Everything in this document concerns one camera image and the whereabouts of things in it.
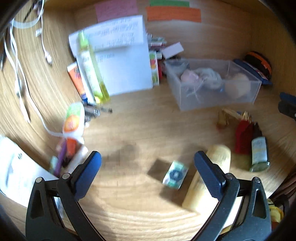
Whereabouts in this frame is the red velvet gold-trim pouch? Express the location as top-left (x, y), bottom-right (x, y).
top-left (217, 108), bottom-right (262, 155)

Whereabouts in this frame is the beige plastic lidded cup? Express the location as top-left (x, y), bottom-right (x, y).
top-left (225, 73), bottom-right (251, 99)

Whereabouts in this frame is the green glass dropper bottle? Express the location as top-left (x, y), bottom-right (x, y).
top-left (250, 123), bottom-right (270, 172)

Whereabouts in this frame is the cream lotion tube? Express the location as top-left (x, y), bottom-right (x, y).
top-left (181, 144), bottom-right (232, 212)

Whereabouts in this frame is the white cloth bundle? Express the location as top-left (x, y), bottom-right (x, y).
top-left (194, 68), bottom-right (223, 90)

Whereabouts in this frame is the green white small box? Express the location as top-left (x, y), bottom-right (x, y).
top-left (162, 161), bottom-right (189, 190)

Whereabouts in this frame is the black orange round case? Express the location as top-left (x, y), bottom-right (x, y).
top-left (243, 51), bottom-right (272, 75)

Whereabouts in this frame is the translucent plastic storage bin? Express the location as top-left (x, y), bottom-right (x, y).
top-left (164, 59), bottom-right (261, 111)

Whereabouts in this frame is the orange label white pouch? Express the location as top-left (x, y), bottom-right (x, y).
top-left (62, 102), bottom-right (85, 145)

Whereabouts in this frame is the pink round compact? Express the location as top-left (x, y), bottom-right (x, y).
top-left (180, 69), bottom-right (199, 84)

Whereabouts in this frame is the small white cardboard box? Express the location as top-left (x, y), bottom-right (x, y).
top-left (161, 42), bottom-right (184, 59)

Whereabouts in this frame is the yellow-green spray bottle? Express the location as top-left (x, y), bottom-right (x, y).
top-left (78, 31), bottom-right (110, 104)

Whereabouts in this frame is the orange sticky note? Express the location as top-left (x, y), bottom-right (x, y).
top-left (145, 6), bottom-right (202, 23)

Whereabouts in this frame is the fruit print carton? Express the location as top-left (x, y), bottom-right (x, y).
top-left (149, 51), bottom-right (161, 86)

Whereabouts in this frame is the stack of packets and cards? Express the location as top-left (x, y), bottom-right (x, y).
top-left (147, 34), bottom-right (167, 49)

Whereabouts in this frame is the orange white tube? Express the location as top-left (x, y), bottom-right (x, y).
top-left (67, 62), bottom-right (95, 105)

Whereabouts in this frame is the green sticky note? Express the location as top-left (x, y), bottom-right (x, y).
top-left (149, 0), bottom-right (190, 8)

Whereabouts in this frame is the white paper document stand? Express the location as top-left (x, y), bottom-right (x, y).
top-left (82, 15), bottom-right (153, 96)

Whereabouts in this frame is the pink sticky note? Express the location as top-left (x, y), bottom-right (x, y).
top-left (94, 0), bottom-right (138, 23)

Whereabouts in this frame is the white charging cable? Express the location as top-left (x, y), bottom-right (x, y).
top-left (3, 0), bottom-right (63, 137)

